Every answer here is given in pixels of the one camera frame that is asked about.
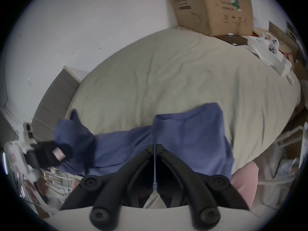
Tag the blue shirt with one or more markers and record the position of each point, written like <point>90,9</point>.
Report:
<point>187,138</point>

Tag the bed with beige sheet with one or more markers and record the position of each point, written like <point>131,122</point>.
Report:
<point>182,80</point>

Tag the spare white gripper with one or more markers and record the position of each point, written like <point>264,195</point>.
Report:
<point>270,44</point>

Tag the brown cardboard carton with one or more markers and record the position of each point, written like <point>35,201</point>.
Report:
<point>211,7</point>

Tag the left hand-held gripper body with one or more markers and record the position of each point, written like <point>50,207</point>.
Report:
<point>16,153</point>

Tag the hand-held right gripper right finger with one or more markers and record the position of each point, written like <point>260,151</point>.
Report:
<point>195,189</point>

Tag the black flat box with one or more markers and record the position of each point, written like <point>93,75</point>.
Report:
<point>234,40</point>

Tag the grey padded headboard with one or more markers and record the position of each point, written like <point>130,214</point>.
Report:
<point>56,97</point>

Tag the white metal rack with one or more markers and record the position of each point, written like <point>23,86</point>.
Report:
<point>291,138</point>

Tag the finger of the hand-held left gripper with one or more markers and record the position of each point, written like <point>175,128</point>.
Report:
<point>47,154</point>

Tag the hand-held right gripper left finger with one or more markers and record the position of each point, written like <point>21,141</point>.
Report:
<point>113,189</point>

